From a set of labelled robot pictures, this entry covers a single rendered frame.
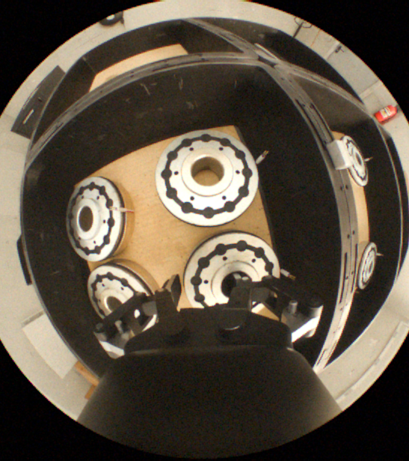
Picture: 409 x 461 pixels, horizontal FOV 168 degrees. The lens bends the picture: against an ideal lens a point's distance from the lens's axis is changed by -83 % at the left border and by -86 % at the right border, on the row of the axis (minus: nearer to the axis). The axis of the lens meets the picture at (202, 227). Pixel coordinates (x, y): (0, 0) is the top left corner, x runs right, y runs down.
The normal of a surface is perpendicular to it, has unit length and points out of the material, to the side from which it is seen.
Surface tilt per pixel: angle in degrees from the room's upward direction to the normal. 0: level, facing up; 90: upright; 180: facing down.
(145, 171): 0
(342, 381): 90
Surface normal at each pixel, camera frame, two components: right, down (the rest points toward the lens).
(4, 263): 0.95, -0.32
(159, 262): 0.00, 0.04
